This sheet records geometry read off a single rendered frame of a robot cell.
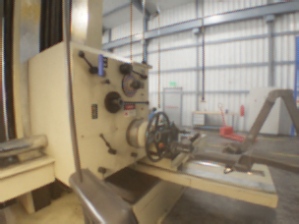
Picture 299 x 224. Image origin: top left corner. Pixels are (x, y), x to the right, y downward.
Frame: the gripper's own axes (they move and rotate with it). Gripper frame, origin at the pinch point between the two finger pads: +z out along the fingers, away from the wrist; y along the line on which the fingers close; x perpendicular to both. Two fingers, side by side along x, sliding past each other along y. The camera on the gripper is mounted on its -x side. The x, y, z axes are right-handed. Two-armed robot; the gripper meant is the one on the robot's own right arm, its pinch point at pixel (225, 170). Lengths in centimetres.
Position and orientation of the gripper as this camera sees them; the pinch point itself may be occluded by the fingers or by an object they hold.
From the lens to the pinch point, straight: 130.2
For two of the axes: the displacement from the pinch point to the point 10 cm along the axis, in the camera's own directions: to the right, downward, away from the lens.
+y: -5.6, 0.7, -8.3
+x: 7.2, 5.4, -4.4
